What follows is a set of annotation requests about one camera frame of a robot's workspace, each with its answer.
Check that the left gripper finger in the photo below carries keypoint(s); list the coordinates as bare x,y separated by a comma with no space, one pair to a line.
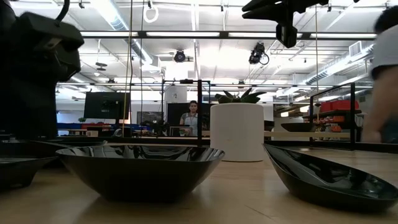
14,118
43,118

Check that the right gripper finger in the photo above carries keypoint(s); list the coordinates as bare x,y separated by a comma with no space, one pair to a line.
264,15
264,5

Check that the black teardrop mini plate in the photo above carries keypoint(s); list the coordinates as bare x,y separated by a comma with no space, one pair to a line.
326,186
46,151

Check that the black background robot arm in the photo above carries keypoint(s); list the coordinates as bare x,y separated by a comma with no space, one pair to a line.
158,127

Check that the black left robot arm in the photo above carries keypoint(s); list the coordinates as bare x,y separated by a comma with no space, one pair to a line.
6,31

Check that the black square mini plate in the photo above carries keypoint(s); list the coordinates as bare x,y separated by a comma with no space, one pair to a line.
18,171

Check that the blue storage bin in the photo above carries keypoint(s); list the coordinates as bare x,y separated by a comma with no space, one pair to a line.
70,126

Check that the red storage bin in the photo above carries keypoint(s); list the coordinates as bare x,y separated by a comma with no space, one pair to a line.
339,105
96,126

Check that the black ceiling disc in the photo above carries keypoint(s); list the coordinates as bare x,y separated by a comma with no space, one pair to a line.
101,64

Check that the green succulent plant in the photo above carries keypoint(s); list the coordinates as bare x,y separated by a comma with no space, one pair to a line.
245,99

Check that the person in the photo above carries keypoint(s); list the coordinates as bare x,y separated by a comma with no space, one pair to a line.
190,119
385,56

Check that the white cylindrical plant pot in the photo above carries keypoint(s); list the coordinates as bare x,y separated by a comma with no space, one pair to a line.
237,133

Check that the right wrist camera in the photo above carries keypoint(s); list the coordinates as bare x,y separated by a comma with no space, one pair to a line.
286,35

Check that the black mounted camera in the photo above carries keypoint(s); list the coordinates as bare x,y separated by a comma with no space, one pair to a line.
257,53
179,56

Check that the black aluminium rig frame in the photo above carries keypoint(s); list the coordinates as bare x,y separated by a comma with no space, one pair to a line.
224,35

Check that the black wall monitor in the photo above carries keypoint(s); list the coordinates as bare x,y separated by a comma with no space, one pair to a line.
105,105

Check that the wooden shelf with black frame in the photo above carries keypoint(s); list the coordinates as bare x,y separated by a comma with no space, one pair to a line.
326,134

